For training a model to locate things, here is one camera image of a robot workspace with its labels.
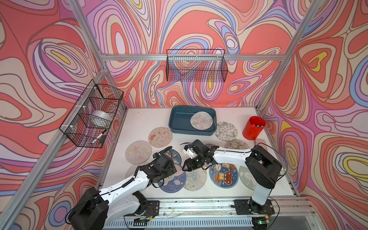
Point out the blue denim bear car coaster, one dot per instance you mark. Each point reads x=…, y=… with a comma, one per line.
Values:
x=224, y=175

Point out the white floral green coaster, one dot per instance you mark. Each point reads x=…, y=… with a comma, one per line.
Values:
x=226, y=131

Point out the teal plastic storage box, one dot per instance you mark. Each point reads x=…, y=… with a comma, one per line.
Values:
x=179, y=121

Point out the white butterfly star coaster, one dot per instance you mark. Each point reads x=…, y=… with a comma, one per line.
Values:
x=201, y=120

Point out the red cup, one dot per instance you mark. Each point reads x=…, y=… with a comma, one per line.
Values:
x=253, y=128

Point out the black wire basket wall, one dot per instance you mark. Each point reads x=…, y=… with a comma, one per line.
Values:
x=196, y=65
x=96, y=96

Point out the purple good luck bunny coaster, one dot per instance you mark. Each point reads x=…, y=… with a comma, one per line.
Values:
x=173, y=183

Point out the white green animal coaster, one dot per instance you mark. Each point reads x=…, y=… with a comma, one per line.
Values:
x=236, y=144

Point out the pink flat case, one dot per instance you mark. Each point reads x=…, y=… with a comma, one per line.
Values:
x=261, y=142

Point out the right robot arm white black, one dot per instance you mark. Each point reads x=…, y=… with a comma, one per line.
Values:
x=263, y=166

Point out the blue denim bears moon coaster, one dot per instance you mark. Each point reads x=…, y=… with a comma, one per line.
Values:
x=176, y=157

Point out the white marker in basket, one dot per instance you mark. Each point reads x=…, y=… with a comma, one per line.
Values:
x=100, y=139

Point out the black wire basket left wall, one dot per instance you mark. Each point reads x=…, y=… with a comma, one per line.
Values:
x=96, y=96

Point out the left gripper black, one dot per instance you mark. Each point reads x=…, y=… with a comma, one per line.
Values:
x=170, y=171

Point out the white roll in basket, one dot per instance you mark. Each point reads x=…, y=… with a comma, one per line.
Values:
x=100, y=119

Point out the black wire basket back wall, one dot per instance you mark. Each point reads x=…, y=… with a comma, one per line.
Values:
x=196, y=65

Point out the pink checkered bear coaster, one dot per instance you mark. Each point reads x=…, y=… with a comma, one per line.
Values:
x=160, y=137

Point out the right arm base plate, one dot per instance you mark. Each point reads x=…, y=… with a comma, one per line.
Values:
x=250, y=207

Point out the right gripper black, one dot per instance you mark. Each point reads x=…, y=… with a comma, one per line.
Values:
x=189, y=165

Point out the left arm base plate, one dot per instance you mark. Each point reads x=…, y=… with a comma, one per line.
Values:
x=149, y=210

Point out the pale pink unicorn coaster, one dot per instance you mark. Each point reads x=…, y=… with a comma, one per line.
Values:
x=131, y=171

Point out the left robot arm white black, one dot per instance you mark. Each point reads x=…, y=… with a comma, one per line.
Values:
x=99, y=207

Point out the white blue butterfly coaster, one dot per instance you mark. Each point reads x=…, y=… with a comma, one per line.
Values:
x=195, y=180

